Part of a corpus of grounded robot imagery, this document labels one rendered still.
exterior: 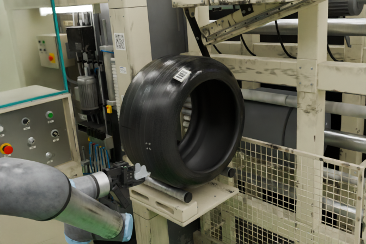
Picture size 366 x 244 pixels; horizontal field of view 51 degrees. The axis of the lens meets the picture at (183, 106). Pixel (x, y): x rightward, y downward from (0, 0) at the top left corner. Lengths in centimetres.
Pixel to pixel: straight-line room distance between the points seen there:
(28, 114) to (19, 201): 114
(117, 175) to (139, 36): 65
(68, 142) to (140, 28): 71
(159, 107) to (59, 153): 80
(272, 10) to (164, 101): 60
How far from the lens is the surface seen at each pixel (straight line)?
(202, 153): 187
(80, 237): 139
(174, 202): 165
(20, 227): 205
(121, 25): 175
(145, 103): 145
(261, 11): 171
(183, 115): 217
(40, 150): 201
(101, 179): 138
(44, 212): 87
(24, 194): 83
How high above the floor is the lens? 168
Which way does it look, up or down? 16 degrees down
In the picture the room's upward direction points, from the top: 4 degrees counter-clockwise
